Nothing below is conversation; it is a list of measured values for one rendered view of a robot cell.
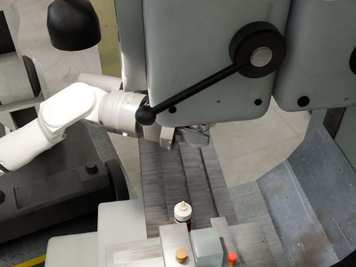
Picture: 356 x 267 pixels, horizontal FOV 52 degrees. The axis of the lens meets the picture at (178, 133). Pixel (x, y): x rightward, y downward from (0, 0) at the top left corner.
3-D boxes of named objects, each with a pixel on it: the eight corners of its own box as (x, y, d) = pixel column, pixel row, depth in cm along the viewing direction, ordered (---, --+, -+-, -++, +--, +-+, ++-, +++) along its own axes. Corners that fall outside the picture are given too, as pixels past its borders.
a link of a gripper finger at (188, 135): (208, 145, 69) (177, 138, 70) (210, 132, 67) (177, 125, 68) (206, 150, 68) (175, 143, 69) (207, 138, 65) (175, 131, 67)
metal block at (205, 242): (196, 273, 73) (197, 257, 69) (189, 246, 77) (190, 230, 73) (221, 268, 73) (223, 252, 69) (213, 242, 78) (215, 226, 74)
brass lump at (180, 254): (176, 264, 71) (176, 259, 70) (174, 254, 73) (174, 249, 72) (187, 261, 71) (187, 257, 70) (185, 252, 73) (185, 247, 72)
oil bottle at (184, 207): (175, 237, 88) (175, 210, 81) (173, 223, 91) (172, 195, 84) (192, 236, 89) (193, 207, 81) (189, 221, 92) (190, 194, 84)
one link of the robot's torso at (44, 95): (10, 137, 157) (-29, 59, 117) (56, 124, 163) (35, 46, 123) (17, 167, 150) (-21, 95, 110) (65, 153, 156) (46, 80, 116)
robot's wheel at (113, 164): (107, 183, 168) (101, 152, 155) (117, 179, 170) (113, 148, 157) (121, 215, 155) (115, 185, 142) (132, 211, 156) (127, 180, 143)
